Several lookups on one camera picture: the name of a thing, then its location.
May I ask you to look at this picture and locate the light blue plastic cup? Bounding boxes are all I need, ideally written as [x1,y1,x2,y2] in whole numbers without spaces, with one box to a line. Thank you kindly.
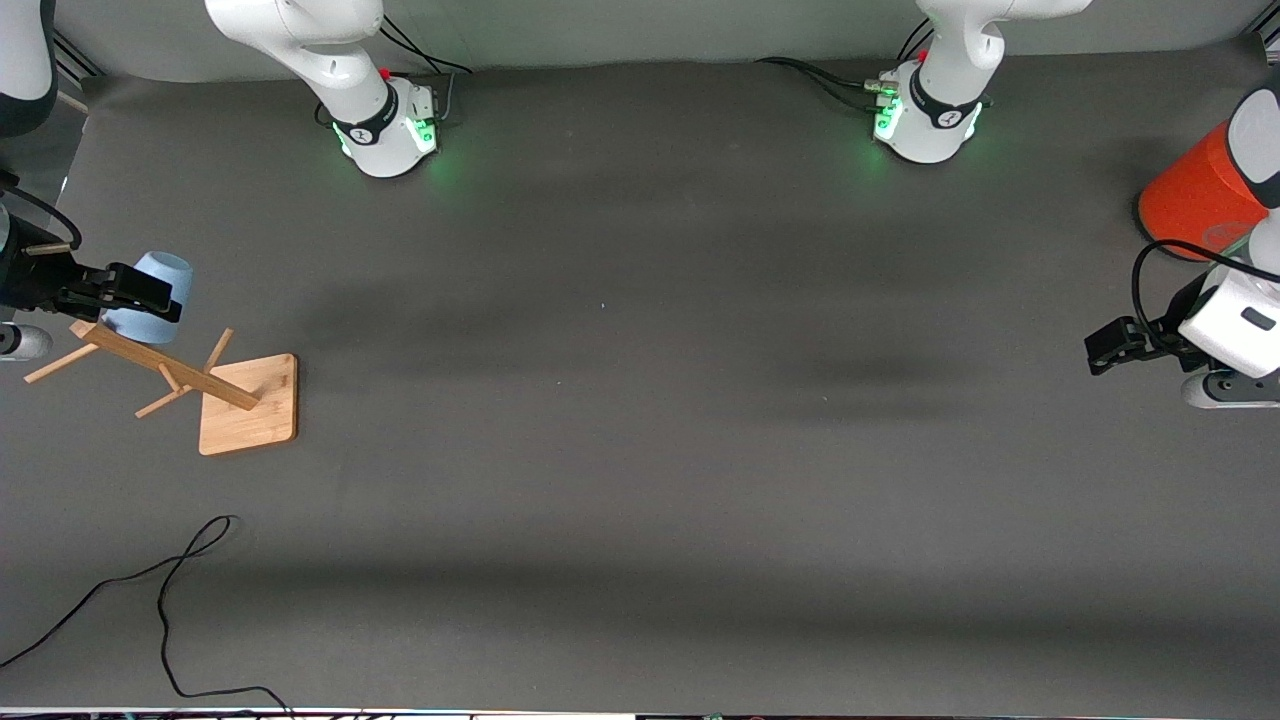
[100,251,195,346]

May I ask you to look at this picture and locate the wooden cup rack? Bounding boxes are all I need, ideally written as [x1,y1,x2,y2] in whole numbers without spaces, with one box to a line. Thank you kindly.
[23,318,300,458]

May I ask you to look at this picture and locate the orange can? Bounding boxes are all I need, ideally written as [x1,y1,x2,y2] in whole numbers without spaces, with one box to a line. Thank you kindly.
[1136,120,1271,264]

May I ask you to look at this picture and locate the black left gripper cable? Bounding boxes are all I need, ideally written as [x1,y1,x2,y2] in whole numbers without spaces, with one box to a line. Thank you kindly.
[1131,239,1280,337]

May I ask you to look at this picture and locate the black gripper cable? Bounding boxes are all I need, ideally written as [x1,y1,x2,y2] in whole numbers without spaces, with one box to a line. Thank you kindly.
[0,168,83,253]
[1131,239,1280,337]

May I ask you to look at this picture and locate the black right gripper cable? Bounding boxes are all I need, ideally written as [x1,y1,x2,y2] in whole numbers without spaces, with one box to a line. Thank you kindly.
[0,168,83,253]

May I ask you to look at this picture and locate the metal frame rail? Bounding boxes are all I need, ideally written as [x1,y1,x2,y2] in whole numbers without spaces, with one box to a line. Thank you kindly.
[48,28,103,113]

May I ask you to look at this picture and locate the long black loose cable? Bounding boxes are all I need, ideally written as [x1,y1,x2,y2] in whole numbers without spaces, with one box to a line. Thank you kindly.
[0,514,293,719]

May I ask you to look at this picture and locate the black right base cables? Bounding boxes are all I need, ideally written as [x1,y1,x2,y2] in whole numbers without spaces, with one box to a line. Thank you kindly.
[378,14,473,129]

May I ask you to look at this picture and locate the black base cables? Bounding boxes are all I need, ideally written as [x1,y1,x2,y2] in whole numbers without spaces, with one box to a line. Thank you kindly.
[754,18,935,113]
[378,14,473,129]

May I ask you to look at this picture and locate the black left base cables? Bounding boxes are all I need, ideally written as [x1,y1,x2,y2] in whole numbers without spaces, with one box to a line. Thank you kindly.
[754,18,935,113]

